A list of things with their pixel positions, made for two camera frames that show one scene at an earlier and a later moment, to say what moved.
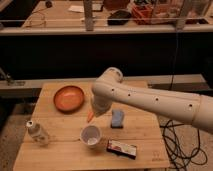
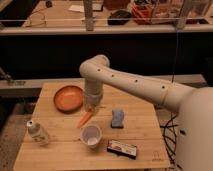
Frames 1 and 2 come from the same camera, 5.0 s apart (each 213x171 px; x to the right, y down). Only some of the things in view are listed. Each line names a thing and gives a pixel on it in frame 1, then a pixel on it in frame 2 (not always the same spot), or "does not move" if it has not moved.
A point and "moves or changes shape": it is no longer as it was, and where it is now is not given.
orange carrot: x=90 y=116 moves or changes shape
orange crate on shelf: x=141 y=15 does not move
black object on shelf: x=120 y=17 does not move
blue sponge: x=117 y=119 does not move
